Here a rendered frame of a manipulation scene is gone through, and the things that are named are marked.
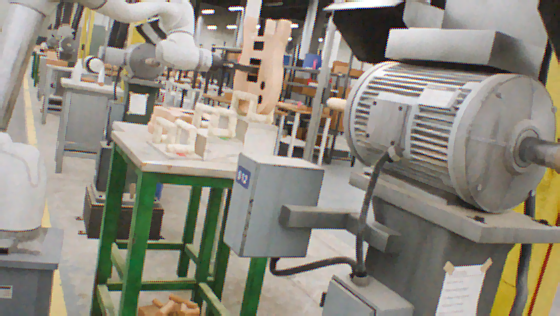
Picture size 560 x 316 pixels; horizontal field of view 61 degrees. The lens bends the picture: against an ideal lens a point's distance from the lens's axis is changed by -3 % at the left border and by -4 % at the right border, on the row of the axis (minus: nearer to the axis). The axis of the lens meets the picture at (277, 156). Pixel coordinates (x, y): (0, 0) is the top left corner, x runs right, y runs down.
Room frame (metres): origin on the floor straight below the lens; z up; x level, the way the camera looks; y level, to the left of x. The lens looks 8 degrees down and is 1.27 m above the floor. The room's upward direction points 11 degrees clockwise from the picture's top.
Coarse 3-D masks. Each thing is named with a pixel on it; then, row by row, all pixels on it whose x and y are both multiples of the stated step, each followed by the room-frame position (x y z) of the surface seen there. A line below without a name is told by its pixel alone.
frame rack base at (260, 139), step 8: (224, 120) 2.12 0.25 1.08; (240, 120) 1.99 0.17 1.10; (224, 128) 2.11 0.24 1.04; (240, 128) 1.98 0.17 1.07; (248, 128) 1.95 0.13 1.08; (256, 128) 1.97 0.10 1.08; (264, 128) 1.98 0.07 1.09; (272, 128) 2.00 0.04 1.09; (240, 136) 1.97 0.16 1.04; (248, 136) 1.95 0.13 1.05; (256, 136) 1.97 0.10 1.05; (264, 136) 1.99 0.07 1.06; (272, 136) 2.01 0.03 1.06; (248, 144) 1.95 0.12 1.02; (256, 144) 1.97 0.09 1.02; (264, 144) 1.99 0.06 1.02; (272, 144) 2.01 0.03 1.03; (248, 152) 1.96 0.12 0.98; (256, 152) 1.98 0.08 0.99; (264, 152) 2.00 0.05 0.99; (272, 152) 2.02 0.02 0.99
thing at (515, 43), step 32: (448, 0) 1.17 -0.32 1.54; (480, 0) 1.09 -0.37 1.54; (512, 0) 1.02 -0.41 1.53; (416, 32) 1.03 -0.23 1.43; (448, 32) 0.95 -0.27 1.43; (480, 32) 0.89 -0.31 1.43; (512, 32) 1.00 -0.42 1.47; (544, 32) 0.94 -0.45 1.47; (416, 64) 1.12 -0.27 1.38; (448, 64) 0.99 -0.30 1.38; (480, 64) 0.88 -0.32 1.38; (512, 64) 0.89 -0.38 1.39
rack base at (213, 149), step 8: (200, 128) 2.11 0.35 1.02; (184, 136) 2.05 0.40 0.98; (200, 136) 1.91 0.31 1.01; (208, 136) 1.89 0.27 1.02; (216, 136) 1.94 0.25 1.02; (184, 144) 2.04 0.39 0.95; (200, 144) 1.90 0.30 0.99; (208, 144) 1.86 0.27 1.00; (216, 144) 1.88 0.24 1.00; (224, 144) 1.90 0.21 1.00; (232, 144) 1.92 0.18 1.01; (240, 144) 1.93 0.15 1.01; (200, 152) 1.88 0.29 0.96; (208, 152) 1.87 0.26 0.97; (216, 152) 1.88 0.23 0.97; (224, 152) 1.90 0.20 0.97; (232, 152) 1.92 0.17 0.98; (240, 152) 1.94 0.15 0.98; (208, 160) 1.87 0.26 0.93; (216, 160) 1.89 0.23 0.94; (224, 160) 1.90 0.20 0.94; (232, 160) 1.92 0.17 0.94
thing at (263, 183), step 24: (240, 168) 1.00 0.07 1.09; (264, 168) 0.95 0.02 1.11; (288, 168) 0.97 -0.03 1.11; (312, 168) 1.00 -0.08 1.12; (240, 192) 0.98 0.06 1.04; (264, 192) 0.95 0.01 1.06; (288, 192) 0.98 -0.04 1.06; (312, 192) 1.01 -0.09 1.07; (240, 216) 0.96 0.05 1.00; (264, 216) 0.96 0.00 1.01; (240, 240) 0.95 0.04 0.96; (264, 240) 0.96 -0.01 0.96; (288, 240) 0.99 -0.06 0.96; (312, 264) 0.97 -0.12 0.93; (336, 264) 0.95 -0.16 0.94
